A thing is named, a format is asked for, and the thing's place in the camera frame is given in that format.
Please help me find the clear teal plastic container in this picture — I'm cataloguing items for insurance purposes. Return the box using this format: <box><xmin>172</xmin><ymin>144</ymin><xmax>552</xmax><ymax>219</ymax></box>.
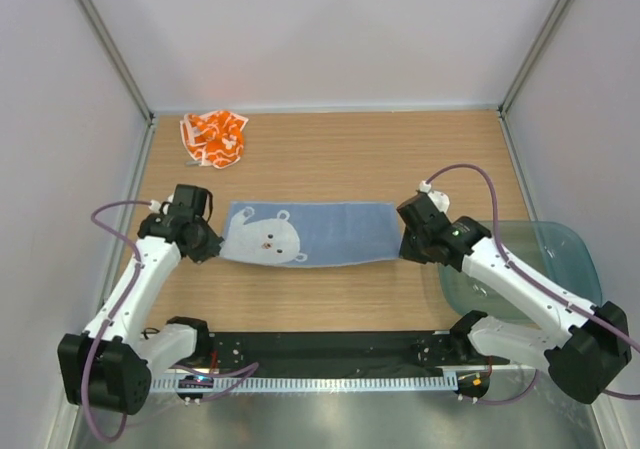
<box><xmin>438</xmin><ymin>221</ymin><xmax>603</xmax><ymax>325</ymax></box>

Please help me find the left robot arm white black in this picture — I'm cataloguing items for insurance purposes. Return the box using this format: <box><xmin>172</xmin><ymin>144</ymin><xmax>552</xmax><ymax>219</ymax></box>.
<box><xmin>57</xmin><ymin>184</ymin><xmax>223</xmax><ymax>415</ymax></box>

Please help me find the orange white patterned towel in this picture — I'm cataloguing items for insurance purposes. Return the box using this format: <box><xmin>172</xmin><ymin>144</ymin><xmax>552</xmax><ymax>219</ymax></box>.
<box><xmin>179</xmin><ymin>110</ymin><xmax>249</xmax><ymax>170</ymax></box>

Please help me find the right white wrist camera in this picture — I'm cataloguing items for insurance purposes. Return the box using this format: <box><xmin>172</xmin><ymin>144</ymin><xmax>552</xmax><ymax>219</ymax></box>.
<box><xmin>418</xmin><ymin>180</ymin><xmax>450</xmax><ymax>213</ymax></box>

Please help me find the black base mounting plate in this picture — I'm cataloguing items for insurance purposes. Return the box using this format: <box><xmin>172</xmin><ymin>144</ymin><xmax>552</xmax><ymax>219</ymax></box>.
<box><xmin>189</xmin><ymin>331</ymin><xmax>509</xmax><ymax>379</ymax></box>

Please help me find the white slotted cable duct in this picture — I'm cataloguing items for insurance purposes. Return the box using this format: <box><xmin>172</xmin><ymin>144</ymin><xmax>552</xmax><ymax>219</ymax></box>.
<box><xmin>150</xmin><ymin>372</ymin><xmax>458</xmax><ymax>394</ymax></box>

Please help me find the blue bear towel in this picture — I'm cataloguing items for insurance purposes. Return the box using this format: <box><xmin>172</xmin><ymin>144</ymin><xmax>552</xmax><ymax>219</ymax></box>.
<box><xmin>220</xmin><ymin>201</ymin><xmax>401</xmax><ymax>268</ymax></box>

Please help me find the aluminium frame rail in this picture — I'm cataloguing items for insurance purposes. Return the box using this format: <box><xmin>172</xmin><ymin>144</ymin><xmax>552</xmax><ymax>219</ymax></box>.
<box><xmin>60</xmin><ymin>332</ymin><xmax>607</xmax><ymax>374</ymax></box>

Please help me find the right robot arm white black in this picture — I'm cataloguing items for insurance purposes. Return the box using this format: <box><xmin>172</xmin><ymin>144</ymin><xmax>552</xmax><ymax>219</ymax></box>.
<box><xmin>397</xmin><ymin>192</ymin><xmax>632</xmax><ymax>404</ymax></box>

